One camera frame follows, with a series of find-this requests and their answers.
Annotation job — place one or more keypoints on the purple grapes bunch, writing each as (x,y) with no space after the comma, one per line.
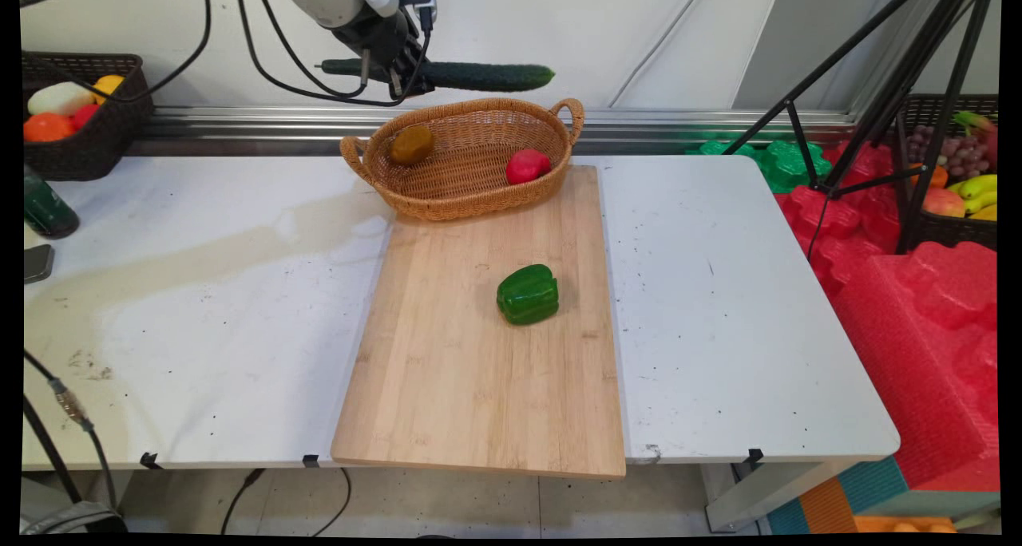
(962,156)

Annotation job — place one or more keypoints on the dark green bottle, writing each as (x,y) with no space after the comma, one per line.
(48,207)

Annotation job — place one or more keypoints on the large red foam tray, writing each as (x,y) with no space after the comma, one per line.
(918,354)

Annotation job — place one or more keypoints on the small orange fruit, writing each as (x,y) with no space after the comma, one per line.
(934,177)

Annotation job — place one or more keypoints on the yellow fruit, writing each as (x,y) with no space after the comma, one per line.
(109,85)

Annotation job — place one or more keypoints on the orange pink peach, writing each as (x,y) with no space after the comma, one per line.
(942,203)

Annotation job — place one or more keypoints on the dark green cucumber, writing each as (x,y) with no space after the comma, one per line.
(495,76)

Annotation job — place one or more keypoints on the red round fruit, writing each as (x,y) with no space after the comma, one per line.
(527,167)

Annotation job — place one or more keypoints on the black tripod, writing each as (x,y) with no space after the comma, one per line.
(898,83)

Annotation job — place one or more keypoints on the yellow bananas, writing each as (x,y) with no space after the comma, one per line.
(978,187)

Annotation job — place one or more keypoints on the aluminium wall rail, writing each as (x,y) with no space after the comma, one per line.
(639,119)

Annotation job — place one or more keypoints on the wooden cutting board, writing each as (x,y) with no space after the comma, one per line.
(479,386)

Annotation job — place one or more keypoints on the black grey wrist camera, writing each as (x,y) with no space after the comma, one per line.
(417,3)

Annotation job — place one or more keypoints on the orange round fruit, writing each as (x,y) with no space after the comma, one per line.
(48,128)

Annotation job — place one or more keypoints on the green foam tray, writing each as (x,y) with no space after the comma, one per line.
(786,167)

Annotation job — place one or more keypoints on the small red fruit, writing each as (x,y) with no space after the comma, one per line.
(85,115)

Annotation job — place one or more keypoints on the dark woven fruit basket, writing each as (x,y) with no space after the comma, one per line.
(104,143)
(950,231)

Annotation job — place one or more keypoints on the red fruit with green leaves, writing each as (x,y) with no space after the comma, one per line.
(990,143)

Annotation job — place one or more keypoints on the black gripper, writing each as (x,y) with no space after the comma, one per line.
(379,39)

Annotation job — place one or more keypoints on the brown potato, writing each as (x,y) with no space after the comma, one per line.
(412,145)

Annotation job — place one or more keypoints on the white table leg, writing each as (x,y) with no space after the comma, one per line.
(758,494)

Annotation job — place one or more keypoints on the pale green melon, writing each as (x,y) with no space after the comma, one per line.
(60,99)

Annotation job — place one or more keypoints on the green bell pepper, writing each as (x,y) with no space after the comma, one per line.
(527,294)

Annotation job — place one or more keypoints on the dark phone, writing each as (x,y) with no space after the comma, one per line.
(37,263)

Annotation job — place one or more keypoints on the black table clip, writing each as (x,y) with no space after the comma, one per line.
(150,460)
(755,456)
(310,460)

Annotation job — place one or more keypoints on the small red foam tray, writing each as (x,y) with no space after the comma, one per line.
(838,219)

